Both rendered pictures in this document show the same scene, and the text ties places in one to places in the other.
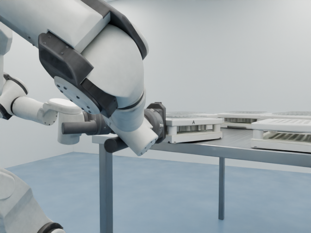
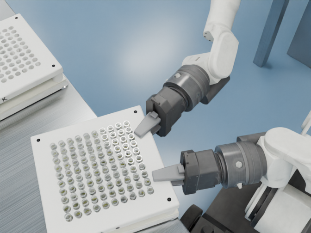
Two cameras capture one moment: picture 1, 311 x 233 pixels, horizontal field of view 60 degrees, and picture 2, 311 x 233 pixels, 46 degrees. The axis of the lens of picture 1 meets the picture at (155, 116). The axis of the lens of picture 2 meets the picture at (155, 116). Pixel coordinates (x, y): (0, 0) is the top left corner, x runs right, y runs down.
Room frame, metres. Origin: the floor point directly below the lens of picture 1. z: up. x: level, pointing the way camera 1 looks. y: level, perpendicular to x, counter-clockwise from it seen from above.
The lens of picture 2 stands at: (1.23, 0.15, 1.61)
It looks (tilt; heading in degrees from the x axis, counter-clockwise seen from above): 56 degrees down; 200
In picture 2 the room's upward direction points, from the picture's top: straight up
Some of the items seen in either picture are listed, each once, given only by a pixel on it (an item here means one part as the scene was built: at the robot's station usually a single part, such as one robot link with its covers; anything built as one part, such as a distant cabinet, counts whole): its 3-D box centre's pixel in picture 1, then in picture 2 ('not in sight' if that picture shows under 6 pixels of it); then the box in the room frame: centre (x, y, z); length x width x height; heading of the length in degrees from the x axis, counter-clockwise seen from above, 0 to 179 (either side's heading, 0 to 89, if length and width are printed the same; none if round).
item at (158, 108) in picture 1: (151, 124); (171, 101); (0.76, 0.01, 0.94); 0.12 x 0.10 x 0.13; 161
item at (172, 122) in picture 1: (173, 120); (101, 170); (0.97, -0.07, 0.94); 0.25 x 0.24 x 0.02; 39
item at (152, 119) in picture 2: not in sight; (146, 124); (0.85, -0.02, 0.96); 0.06 x 0.03 x 0.02; 161
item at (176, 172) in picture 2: not in sight; (168, 172); (0.94, 0.06, 0.96); 0.06 x 0.03 x 0.02; 121
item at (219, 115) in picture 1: (245, 115); not in sight; (1.42, -0.48, 0.94); 0.25 x 0.24 x 0.02; 51
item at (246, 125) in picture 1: (245, 124); not in sight; (1.42, -0.48, 0.89); 0.24 x 0.24 x 0.02; 51
